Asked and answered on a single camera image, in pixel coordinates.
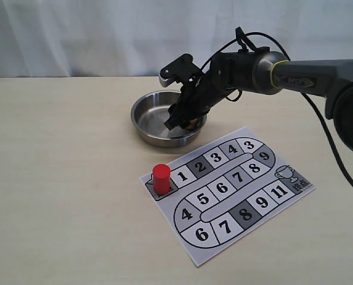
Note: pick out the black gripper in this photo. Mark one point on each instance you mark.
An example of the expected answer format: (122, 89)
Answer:
(195, 101)

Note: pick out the white curtain backdrop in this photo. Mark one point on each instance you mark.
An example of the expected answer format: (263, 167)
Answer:
(137, 38)

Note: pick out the printed paper game board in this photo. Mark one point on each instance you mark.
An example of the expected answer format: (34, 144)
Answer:
(224, 190)

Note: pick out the red cylinder game piece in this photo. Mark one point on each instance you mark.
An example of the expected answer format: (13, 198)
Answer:
(161, 179)

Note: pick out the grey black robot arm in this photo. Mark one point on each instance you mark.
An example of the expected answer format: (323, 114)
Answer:
(263, 72)

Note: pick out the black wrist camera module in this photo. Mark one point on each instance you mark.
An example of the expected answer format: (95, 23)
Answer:
(180, 70)

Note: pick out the wooden die black pips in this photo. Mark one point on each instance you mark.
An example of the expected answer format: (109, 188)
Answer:
(193, 124)

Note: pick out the stainless steel round bowl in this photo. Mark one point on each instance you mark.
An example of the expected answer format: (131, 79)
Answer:
(148, 115)

